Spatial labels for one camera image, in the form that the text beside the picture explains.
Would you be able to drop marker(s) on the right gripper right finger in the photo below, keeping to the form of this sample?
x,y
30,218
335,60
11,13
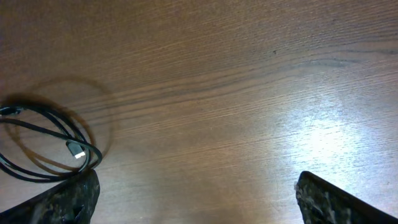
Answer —
x,y
322,202

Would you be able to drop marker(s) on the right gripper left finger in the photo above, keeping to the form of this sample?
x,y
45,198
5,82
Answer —
x,y
73,201

